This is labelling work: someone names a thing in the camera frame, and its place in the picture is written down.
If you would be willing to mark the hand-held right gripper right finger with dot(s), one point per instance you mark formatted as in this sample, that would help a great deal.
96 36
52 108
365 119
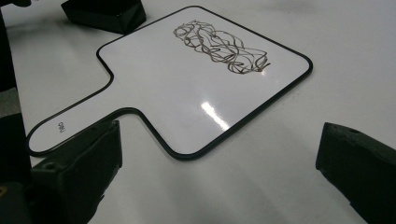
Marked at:
361 174

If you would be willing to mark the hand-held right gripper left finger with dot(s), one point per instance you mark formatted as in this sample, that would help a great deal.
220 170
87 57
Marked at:
77 174

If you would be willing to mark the white handheld whiteboard black rim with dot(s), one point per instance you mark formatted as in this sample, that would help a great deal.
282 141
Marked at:
171 93

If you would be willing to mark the black whiteboard eraser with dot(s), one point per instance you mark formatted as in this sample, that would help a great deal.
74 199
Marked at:
106 14

